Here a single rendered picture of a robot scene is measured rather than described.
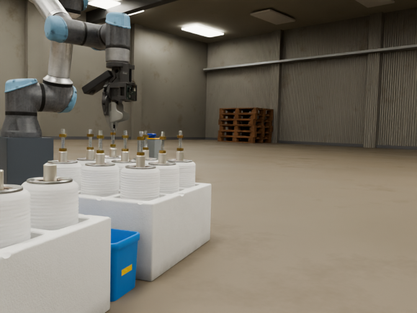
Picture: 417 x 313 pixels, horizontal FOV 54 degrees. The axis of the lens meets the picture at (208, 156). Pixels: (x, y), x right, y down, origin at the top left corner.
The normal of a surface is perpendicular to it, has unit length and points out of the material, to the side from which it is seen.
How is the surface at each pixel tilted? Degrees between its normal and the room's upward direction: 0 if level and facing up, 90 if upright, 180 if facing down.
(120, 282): 92
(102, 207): 90
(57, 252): 90
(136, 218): 90
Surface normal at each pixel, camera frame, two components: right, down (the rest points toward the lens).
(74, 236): 0.95, 0.04
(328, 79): -0.68, 0.03
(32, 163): 0.73, 0.07
